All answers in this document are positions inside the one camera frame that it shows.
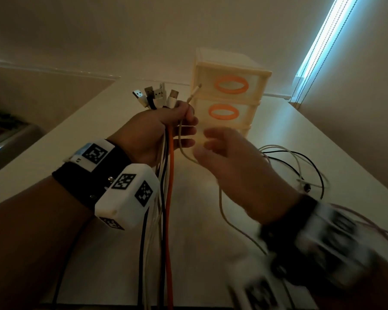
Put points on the person's left hand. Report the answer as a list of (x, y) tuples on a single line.
[(145, 132)]

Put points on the person's right hand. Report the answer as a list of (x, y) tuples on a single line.
[(245, 174)]

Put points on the person's left forearm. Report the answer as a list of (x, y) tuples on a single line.
[(26, 248)]

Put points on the person's right forearm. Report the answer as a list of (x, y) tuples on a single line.
[(375, 293)]

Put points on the bright narrow window strip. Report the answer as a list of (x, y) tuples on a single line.
[(328, 35)]

